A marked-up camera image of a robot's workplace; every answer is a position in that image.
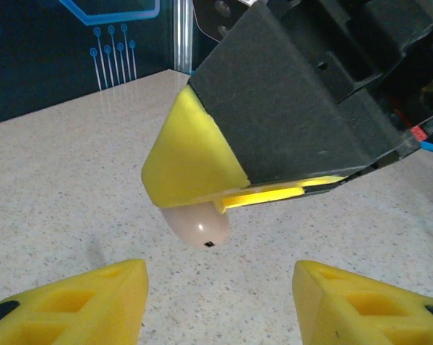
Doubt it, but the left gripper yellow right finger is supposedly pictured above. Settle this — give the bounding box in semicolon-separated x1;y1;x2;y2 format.
292;260;433;345

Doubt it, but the pink earbud charging case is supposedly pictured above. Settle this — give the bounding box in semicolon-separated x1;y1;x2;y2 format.
159;199;231;249

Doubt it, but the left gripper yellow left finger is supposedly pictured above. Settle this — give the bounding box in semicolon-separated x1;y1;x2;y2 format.
0;257;149;345

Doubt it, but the aluminium frame post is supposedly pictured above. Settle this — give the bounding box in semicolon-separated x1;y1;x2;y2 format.
173;0;195;76

